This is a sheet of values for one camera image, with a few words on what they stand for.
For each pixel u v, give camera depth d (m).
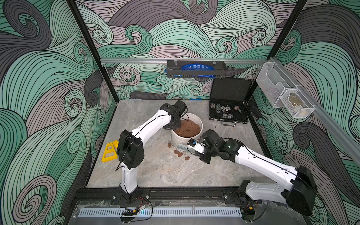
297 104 0.67
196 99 1.23
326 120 0.58
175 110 0.61
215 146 0.58
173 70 0.92
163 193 0.76
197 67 0.92
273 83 0.80
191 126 0.90
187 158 0.88
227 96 1.14
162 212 0.70
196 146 0.65
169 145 0.93
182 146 0.75
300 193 0.38
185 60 0.92
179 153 0.90
